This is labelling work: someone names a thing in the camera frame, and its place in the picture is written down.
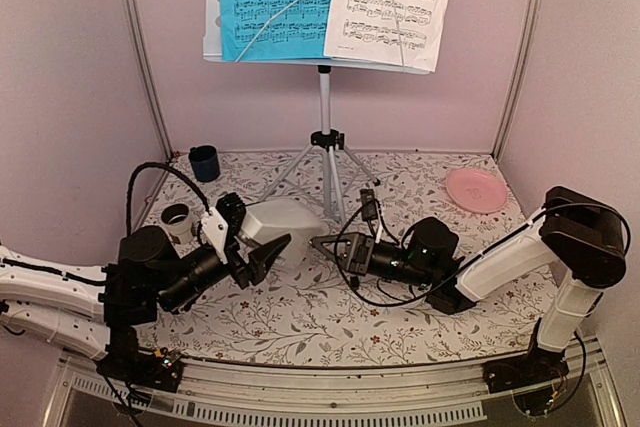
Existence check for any light blue music stand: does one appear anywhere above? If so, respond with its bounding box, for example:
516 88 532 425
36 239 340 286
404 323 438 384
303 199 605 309
203 0 432 221

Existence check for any white metronome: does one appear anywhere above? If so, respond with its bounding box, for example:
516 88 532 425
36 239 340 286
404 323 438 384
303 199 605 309
239 198 326 266

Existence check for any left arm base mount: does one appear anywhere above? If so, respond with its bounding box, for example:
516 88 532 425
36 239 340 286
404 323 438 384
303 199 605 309
96 347 184 393

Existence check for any dark blue cup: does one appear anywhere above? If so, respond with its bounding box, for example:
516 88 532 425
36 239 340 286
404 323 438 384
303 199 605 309
188 145 220 183

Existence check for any blue sheet music page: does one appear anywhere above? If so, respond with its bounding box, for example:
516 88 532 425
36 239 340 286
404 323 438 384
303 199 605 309
220 0 331 62

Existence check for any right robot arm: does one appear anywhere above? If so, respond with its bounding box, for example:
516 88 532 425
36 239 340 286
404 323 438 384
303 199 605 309
310 186 631 383

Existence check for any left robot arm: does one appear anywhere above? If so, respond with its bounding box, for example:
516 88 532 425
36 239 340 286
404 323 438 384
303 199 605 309
1 226 292 386

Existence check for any front aluminium rail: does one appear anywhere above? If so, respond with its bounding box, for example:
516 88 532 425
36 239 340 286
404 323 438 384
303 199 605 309
44 338 626 426

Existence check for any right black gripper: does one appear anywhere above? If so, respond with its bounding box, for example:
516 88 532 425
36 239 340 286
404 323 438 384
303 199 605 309
313 230 433 288

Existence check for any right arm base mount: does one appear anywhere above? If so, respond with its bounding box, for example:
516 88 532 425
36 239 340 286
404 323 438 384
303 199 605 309
482 348 569 393

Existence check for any pink plate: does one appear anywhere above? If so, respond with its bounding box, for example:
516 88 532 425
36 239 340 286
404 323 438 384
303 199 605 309
445 168 508 214

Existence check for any paper coffee cup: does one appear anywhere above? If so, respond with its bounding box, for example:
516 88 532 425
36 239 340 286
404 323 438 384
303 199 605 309
160 203 195 245

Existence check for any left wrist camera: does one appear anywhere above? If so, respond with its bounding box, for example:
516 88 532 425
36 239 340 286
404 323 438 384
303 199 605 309
200 192 246 256

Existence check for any white sheet music page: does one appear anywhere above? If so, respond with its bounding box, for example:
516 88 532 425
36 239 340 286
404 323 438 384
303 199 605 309
324 0 449 72

